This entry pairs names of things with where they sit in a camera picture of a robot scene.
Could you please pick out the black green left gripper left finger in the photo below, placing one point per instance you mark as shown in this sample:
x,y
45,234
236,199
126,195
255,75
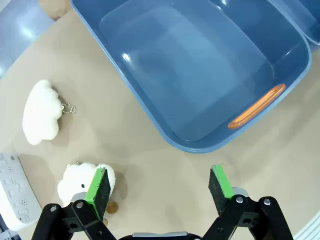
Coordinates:
x,y
97,197

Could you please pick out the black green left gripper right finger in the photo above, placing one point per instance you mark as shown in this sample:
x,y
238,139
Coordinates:
x,y
220,192

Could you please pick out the white digital clock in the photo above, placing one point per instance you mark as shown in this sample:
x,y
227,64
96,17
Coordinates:
x,y
12,187

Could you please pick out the small brown round disc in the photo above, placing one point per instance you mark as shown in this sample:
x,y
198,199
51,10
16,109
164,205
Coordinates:
x,y
112,208

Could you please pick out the white cloud plush smiling face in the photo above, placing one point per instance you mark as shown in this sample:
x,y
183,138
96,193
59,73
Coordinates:
x,y
72,180

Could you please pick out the white cloud plush toy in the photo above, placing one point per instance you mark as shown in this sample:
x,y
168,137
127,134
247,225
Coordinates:
x,y
41,112

